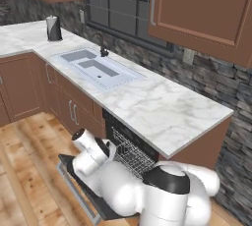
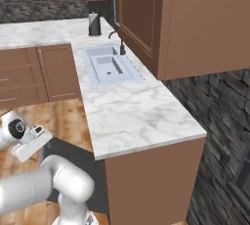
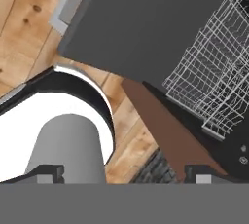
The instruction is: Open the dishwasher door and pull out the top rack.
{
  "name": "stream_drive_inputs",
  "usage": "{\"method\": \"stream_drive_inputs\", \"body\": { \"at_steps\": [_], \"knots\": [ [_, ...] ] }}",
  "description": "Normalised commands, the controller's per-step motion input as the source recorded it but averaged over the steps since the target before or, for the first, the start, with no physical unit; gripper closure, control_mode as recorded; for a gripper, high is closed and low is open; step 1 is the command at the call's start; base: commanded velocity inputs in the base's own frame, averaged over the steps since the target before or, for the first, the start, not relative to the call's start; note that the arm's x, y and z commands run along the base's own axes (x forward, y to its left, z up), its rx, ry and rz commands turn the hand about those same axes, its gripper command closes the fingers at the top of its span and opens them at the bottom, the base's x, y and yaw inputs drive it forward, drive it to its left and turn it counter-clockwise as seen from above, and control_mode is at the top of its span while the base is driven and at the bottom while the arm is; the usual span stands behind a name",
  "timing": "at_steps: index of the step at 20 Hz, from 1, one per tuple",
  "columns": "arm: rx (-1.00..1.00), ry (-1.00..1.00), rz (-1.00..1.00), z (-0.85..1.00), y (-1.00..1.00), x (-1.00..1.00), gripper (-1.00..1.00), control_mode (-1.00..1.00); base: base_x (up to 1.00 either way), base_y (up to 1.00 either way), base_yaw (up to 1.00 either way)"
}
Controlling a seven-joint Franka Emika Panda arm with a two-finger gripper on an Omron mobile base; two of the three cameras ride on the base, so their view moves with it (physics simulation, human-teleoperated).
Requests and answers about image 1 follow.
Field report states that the brown drawer front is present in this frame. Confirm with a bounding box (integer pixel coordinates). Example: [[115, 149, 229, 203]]
[[55, 72, 96, 117]]

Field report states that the brown corner base cupboard door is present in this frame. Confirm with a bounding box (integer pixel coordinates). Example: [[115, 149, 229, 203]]
[[0, 52, 45, 124]]

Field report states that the long grey wall cupboard handle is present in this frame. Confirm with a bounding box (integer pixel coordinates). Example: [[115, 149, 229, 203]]
[[150, 0, 161, 28]]

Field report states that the paper towel roll on holder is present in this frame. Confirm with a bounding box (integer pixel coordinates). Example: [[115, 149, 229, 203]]
[[44, 15, 64, 42]]

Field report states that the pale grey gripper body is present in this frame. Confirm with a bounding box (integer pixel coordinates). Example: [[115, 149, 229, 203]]
[[105, 140, 118, 163]]

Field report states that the white sink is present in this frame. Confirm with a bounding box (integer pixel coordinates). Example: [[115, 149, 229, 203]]
[[52, 47, 148, 91]]

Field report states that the brown cabinet side panel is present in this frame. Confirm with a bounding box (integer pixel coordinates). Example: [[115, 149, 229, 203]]
[[159, 116, 233, 172]]

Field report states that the grey wall socket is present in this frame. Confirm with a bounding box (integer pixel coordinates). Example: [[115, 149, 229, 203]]
[[79, 9, 87, 25], [182, 47, 196, 66]]

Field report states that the dark framed window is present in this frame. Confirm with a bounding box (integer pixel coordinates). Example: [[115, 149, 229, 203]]
[[84, 0, 175, 58]]

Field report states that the narrow brown base cupboard door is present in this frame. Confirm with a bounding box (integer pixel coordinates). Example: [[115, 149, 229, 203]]
[[43, 62, 61, 118]]

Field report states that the black tap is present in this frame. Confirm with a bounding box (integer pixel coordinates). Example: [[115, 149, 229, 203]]
[[91, 32, 110, 58]]

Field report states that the grey base cupboard handle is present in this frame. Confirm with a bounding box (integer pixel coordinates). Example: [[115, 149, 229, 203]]
[[67, 99, 74, 122], [72, 103, 80, 127]]

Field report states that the wire dishwasher rack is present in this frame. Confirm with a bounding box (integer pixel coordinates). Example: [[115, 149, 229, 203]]
[[110, 126, 158, 181]]

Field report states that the grey dishwasher door handle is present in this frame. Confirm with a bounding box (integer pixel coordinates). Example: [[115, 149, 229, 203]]
[[55, 161, 102, 226]]

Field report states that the black dishwasher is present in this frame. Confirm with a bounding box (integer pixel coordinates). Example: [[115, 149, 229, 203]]
[[101, 108, 160, 183]]

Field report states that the large brown wall cupboard door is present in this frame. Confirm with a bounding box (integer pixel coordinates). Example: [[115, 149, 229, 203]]
[[148, 0, 252, 70]]

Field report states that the grey narrow door handle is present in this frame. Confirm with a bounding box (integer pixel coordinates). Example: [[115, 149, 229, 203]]
[[44, 63, 53, 85]]

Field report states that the dark dishwasher door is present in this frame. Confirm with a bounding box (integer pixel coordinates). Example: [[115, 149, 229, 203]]
[[58, 153, 141, 222]]

